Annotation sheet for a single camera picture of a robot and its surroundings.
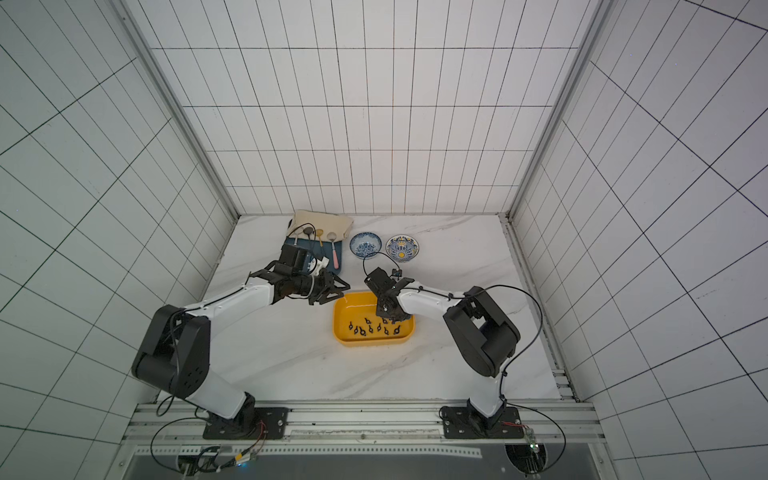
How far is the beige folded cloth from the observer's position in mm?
1135

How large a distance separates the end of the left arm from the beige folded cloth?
33 centimetres

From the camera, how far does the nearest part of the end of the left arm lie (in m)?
0.68
